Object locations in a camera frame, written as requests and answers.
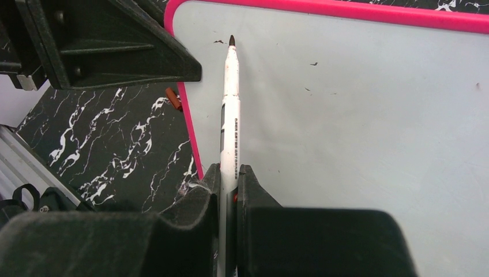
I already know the red marker cap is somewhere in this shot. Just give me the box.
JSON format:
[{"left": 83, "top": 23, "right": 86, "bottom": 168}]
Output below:
[{"left": 165, "top": 87, "right": 183, "bottom": 112}]

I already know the pink framed whiteboard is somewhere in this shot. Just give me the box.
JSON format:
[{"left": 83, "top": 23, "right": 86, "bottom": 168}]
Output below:
[{"left": 164, "top": 1, "right": 488, "bottom": 276}]

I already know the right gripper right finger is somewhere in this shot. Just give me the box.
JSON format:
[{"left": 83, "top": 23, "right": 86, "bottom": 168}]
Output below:
[{"left": 237, "top": 165, "right": 417, "bottom": 276}]

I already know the aluminium rail frame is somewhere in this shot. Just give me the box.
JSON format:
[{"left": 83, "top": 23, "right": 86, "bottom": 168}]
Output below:
[{"left": 1, "top": 125, "right": 81, "bottom": 206}]

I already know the white marker pen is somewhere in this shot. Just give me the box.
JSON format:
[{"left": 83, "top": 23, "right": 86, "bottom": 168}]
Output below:
[{"left": 217, "top": 35, "right": 240, "bottom": 276}]

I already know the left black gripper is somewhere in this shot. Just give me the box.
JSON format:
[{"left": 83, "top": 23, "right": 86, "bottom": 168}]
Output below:
[{"left": 1, "top": 1, "right": 202, "bottom": 91}]

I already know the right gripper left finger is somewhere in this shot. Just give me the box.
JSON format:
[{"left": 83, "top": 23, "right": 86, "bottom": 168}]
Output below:
[{"left": 1, "top": 164, "right": 220, "bottom": 276}]

